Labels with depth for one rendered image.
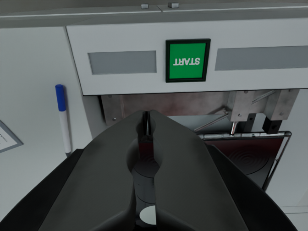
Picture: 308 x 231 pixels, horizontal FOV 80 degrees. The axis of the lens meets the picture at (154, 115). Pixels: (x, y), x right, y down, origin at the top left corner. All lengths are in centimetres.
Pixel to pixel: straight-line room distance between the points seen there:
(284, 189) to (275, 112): 42
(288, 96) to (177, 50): 24
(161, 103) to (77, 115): 16
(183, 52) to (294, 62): 16
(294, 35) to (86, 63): 27
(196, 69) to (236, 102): 14
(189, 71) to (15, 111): 26
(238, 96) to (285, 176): 43
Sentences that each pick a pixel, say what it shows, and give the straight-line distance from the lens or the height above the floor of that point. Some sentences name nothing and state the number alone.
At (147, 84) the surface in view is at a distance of 27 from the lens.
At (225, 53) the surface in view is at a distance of 28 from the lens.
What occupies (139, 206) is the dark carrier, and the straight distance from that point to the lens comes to 58.
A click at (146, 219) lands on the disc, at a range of 64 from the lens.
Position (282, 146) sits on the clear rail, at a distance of 50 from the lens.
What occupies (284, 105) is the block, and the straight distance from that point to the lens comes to 43.
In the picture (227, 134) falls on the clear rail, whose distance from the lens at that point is 42.
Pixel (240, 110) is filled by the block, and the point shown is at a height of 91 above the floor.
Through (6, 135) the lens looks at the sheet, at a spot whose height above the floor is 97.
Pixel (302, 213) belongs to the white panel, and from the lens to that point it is 90.
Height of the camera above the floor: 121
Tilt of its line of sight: 58 degrees down
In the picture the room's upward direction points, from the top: 178 degrees clockwise
